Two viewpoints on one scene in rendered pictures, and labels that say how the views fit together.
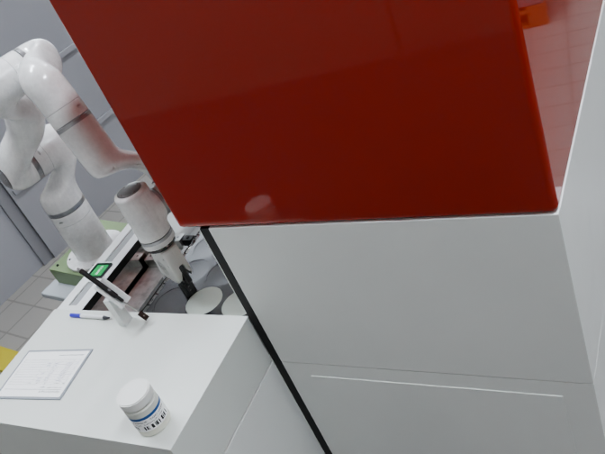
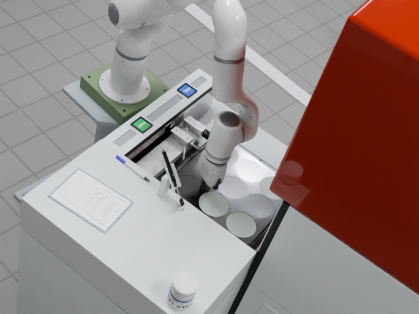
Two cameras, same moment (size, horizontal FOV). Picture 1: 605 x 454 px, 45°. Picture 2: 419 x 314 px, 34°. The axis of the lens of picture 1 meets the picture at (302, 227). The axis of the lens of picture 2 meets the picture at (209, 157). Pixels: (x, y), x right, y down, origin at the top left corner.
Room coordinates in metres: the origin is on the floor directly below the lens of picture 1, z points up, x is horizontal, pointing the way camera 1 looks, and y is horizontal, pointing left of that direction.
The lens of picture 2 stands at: (0.13, 0.74, 2.58)
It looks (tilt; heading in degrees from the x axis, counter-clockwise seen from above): 46 degrees down; 345
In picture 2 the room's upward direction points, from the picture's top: 19 degrees clockwise
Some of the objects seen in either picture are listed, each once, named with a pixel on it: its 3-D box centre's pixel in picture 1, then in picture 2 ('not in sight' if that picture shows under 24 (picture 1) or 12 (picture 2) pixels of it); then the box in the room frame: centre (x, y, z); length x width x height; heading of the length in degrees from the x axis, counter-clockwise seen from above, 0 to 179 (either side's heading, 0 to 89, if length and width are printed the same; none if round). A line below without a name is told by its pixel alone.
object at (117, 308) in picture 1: (117, 303); (170, 183); (1.45, 0.47, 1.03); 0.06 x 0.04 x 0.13; 53
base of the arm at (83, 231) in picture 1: (81, 229); (128, 68); (2.03, 0.62, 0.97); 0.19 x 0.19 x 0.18
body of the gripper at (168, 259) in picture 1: (168, 256); (213, 164); (1.55, 0.33, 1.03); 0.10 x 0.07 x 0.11; 27
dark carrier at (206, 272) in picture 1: (224, 273); (232, 187); (1.58, 0.23, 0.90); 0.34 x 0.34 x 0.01; 53
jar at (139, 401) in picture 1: (143, 407); (182, 291); (1.09, 0.43, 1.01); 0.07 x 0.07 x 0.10
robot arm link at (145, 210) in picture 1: (143, 210); (225, 133); (1.56, 0.33, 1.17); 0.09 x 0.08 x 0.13; 121
